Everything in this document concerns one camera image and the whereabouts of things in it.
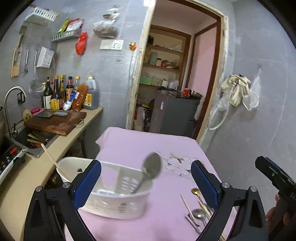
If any white wall switch plate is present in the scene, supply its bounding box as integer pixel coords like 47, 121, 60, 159
100, 39, 124, 51

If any chopstick in bowl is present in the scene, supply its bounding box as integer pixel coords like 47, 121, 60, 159
41, 143, 69, 180

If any orange sauce packet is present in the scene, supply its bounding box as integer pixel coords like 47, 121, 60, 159
71, 83, 88, 111

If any wooden cutting board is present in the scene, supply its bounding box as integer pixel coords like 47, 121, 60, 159
24, 109, 87, 136

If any grey mini fridge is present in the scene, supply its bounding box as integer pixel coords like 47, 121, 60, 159
149, 90, 201, 138

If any gold spoon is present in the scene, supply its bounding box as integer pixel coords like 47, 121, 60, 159
191, 188, 212, 214

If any bag of dried goods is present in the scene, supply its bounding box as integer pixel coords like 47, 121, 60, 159
93, 5, 120, 39

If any pink floral tablecloth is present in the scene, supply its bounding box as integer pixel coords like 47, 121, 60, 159
79, 127, 215, 240

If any wire mesh strainer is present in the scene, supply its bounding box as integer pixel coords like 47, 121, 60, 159
29, 49, 43, 96

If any white plastic utensil caddy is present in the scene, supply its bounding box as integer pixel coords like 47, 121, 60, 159
56, 156, 154, 220

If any wooden chopstick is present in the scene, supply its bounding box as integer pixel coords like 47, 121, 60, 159
198, 200, 226, 241
180, 194, 199, 227

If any clear plastic bag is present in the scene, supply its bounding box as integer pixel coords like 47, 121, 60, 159
242, 68, 261, 111

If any person's right hand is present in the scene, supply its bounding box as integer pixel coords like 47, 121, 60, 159
266, 194, 295, 240

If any cleaver knife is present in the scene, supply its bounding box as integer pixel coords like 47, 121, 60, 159
36, 110, 68, 118

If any yellow-label sauce bottle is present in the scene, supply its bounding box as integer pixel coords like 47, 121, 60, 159
51, 75, 60, 110

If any grey wall spice rack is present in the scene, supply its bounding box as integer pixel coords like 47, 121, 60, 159
51, 29, 82, 42

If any white wall basket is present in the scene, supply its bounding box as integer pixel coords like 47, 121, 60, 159
24, 6, 58, 26

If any white bowl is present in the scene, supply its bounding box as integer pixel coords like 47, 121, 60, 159
57, 157, 92, 183

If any chrome kitchen faucet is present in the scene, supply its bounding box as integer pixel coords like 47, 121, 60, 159
4, 85, 27, 138

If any wooden shelf unit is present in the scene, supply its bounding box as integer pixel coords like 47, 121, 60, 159
139, 25, 192, 90

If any large steel spoon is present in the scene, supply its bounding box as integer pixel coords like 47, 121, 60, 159
132, 152, 162, 194

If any dark glass bottle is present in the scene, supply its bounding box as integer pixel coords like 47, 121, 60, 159
42, 77, 53, 109

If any large dark soy jug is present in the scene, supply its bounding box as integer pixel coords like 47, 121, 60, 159
83, 75, 99, 110

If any red plastic bag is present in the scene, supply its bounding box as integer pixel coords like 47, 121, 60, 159
75, 32, 88, 55

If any white tube bottle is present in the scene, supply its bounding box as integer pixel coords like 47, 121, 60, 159
63, 90, 76, 110

